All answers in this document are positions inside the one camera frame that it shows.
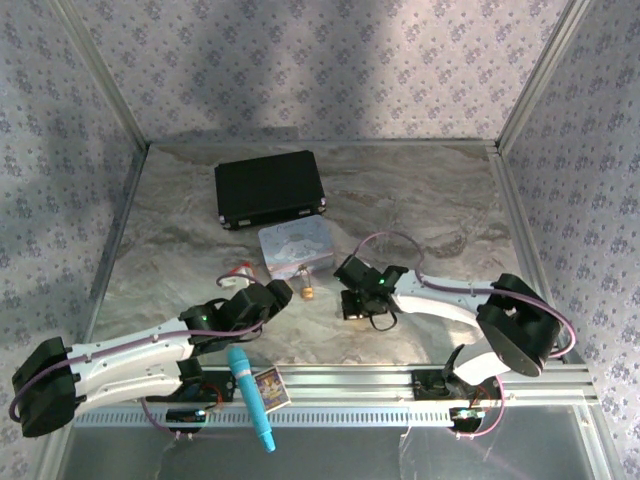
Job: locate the brass padlock with steel shackle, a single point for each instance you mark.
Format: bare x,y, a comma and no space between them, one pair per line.
307,293

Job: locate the pastel cartoon tin box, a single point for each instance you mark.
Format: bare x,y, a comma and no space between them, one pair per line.
295,245

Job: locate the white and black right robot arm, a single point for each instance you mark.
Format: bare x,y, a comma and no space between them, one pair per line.
515,330

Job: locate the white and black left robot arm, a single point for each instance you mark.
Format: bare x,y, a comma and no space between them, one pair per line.
125,370

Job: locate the red and white small toy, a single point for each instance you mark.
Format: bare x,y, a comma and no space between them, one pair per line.
239,277

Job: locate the cyan marker pen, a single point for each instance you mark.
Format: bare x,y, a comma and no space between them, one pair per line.
248,390

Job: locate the small colourful card box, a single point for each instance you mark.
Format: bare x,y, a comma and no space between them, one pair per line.
272,390

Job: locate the black left electronics module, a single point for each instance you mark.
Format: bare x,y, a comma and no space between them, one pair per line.
185,417

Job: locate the black electronics module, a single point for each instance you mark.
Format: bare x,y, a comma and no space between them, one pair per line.
185,417
467,417

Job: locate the black hard case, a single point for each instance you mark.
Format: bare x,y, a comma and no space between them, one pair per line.
267,187

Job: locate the black right electronics module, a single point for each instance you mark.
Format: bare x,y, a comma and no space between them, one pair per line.
467,417

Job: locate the grey metal panel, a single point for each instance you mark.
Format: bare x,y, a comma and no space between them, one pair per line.
325,455

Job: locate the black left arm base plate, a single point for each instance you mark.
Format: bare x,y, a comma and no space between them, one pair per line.
222,385

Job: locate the aluminium frame rail beam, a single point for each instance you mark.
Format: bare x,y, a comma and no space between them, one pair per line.
350,385

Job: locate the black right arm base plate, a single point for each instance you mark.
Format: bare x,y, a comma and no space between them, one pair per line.
430,385

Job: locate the aluminium side rail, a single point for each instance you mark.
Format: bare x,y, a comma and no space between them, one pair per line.
112,250
525,240

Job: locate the aluminium frame post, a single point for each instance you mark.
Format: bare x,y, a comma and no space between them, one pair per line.
100,75
540,75

